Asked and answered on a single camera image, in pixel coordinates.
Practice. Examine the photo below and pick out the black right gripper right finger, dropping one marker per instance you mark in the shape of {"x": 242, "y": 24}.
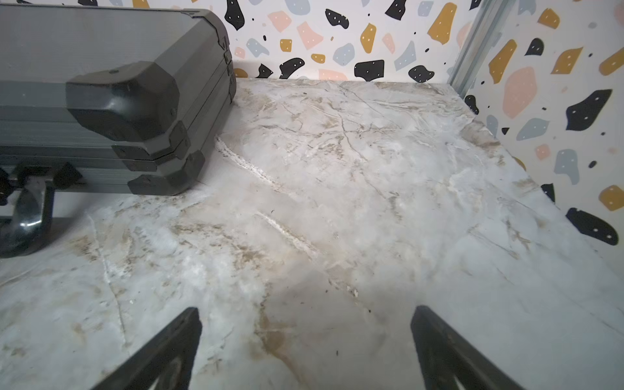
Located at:
{"x": 448, "y": 361}

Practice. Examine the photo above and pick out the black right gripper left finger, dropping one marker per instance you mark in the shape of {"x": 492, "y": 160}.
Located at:
{"x": 164, "y": 362}

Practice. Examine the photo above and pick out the dark grey poker case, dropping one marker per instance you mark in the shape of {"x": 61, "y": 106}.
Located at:
{"x": 105, "y": 100}

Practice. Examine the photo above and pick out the metal corner frame post right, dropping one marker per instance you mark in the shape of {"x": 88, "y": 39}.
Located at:
{"x": 487, "y": 24}

